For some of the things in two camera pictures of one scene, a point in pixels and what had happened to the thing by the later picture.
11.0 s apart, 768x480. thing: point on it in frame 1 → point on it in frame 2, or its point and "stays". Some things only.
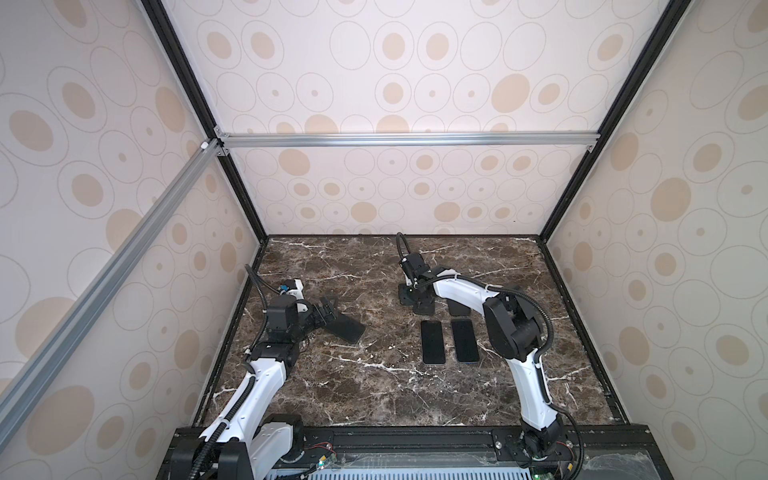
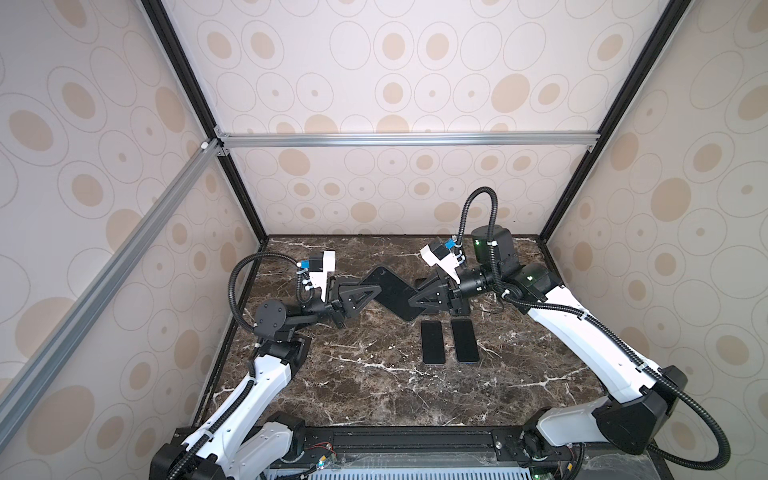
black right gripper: [402, 294] → [447, 298]
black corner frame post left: [177, 51] stays
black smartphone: [433, 342] stays
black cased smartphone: [346, 327] → [395, 292]
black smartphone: [465, 340] stays
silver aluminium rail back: [416, 138] stays
